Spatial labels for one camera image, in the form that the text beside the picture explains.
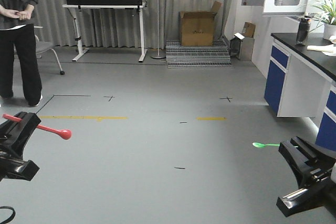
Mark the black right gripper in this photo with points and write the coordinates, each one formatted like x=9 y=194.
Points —
x=316 y=188

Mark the dark water bottle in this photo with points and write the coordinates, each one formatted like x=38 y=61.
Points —
x=303 y=30

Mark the person in dark clothes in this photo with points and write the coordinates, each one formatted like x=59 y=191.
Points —
x=18 y=38

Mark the potted green plant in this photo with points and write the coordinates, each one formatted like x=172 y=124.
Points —
x=324 y=16

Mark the green plastic spoon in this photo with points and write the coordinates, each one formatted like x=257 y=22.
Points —
x=261 y=145

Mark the grey curtain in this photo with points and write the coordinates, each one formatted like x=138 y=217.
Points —
x=118 y=27

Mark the grey metal grate platform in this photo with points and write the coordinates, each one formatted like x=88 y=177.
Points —
x=197 y=57

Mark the blue white lab counter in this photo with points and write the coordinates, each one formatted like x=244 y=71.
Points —
x=301 y=83

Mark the grey office chair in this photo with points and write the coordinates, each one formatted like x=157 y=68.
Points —
x=44 y=46

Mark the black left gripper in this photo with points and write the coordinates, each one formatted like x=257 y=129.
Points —
x=14 y=136

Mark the red plastic spoon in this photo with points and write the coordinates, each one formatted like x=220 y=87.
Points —
x=65 y=134

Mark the small cardboard box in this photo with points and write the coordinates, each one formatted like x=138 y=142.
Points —
x=248 y=29

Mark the open cardboard box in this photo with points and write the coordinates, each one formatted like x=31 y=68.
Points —
x=197 y=28

